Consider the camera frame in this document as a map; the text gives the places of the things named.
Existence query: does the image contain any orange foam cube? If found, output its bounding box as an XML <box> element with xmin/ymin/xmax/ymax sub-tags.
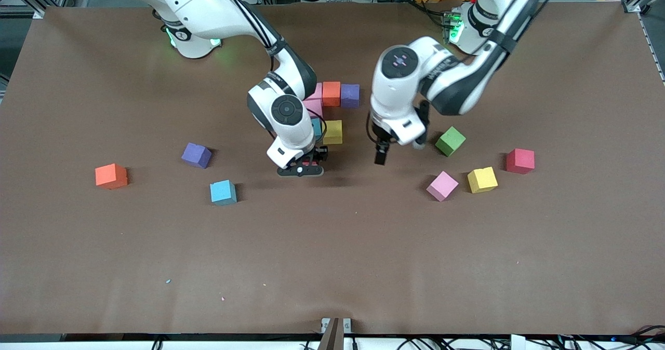
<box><xmin>322</xmin><ymin>82</ymin><xmax>342</xmax><ymax>107</ymax></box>
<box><xmin>95</xmin><ymin>163</ymin><xmax>129</xmax><ymax>190</ymax></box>

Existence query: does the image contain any metal clamp bracket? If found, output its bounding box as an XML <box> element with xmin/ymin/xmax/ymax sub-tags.
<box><xmin>321</xmin><ymin>317</ymin><xmax>353</xmax><ymax>335</ymax></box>

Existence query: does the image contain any yellow foam cube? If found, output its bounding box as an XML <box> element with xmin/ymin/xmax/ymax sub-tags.
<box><xmin>322</xmin><ymin>120</ymin><xmax>343</xmax><ymax>145</ymax></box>
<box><xmin>468</xmin><ymin>167</ymin><xmax>499</xmax><ymax>194</ymax></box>

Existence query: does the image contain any purple foam cube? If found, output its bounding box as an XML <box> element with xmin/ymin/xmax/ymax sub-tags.
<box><xmin>340</xmin><ymin>84</ymin><xmax>361</xmax><ymax>109</ymax></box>
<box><xmin>181</xmin><ymin>142</ymin><xmax>213</xmax><ymax>169</ymax></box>

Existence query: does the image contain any black right camera cable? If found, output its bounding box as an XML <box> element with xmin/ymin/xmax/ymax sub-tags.
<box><xmin>307</xmin><ymin>109</ymin><xmax>328</xmax><ymax>144</ymax></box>

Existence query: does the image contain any green foam cube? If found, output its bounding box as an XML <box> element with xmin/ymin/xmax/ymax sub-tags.
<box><xmin>435</xmin><ymin>126</ymin><xmax>467</xmax><ymax>157</ymax></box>

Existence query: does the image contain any brown mount post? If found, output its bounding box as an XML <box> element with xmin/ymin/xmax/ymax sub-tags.
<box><xmin>318</xmin><ymin>317</ymin><xmax>345</xmax><ymax>350</ymax></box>

